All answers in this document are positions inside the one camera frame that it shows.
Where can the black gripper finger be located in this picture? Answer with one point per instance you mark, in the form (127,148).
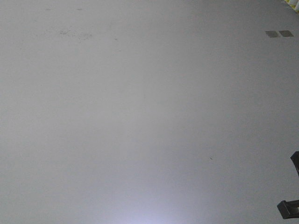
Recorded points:
(295,159)
(289,210)

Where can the grey floor tape patch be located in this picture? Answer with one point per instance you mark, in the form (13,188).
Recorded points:
(286,33)
(272,34)

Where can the yellow white object at corner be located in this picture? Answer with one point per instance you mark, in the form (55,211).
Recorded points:
(294,4)

